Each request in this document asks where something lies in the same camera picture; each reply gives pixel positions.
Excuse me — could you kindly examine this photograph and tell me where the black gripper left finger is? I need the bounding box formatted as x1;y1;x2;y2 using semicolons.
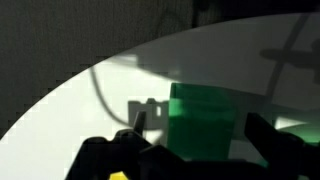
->
133;111;146;135

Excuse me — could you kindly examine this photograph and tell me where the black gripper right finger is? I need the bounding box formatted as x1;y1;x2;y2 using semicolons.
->
244;113;294;165

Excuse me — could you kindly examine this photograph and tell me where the dark green block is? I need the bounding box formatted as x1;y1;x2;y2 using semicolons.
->
167;83;237;160

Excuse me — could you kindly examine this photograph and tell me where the green plastic bowl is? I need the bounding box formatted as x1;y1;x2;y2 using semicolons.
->
275;123;320;144

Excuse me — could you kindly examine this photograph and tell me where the yellow banana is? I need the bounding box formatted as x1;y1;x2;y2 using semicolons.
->
109;171;128;180

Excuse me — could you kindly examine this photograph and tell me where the round white table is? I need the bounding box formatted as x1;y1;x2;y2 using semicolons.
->
0;13;320;180

